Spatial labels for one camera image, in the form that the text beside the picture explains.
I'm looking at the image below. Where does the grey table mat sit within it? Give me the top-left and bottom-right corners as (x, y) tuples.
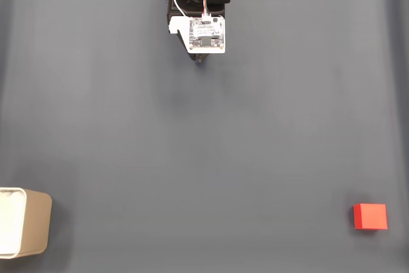
(0, 0), (409, 273)

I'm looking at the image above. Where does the white camera board mount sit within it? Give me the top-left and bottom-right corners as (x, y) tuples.
(168, 15), (226, 54)

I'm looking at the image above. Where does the tan and white box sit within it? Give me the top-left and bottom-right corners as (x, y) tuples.
(0, 187), (53, 260)

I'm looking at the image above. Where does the red cube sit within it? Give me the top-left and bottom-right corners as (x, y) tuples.
(353, 203), (389, 231)

